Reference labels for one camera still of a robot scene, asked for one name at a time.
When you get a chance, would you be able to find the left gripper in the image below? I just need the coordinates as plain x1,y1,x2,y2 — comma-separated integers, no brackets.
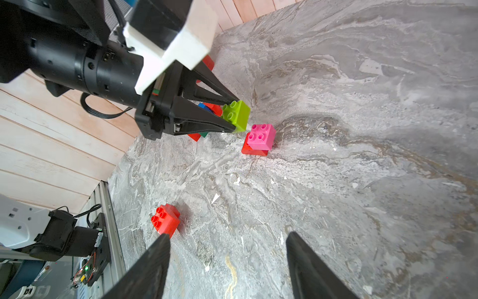
134,62,239,141

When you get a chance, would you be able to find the lime green lego brick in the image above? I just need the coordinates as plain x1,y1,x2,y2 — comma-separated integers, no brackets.
222,100,250,133

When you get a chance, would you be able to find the small red curved brick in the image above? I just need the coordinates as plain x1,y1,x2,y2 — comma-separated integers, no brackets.
188,133,202,142

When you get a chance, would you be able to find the long red lego brick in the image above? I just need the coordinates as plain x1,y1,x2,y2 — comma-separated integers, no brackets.
241,132,268,156

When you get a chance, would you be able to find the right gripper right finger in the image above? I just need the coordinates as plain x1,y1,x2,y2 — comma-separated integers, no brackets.
286,232,358,299

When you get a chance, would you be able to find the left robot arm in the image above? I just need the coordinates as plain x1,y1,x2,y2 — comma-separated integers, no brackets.
1,1,239,140

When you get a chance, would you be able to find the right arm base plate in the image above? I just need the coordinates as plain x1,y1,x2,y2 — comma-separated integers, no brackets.
72,213,111,289

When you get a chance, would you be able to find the blue lego brick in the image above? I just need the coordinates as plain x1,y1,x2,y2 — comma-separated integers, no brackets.
198,103,214,114

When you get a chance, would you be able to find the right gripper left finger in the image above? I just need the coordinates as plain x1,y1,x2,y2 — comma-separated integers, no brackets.
103,234,171,299

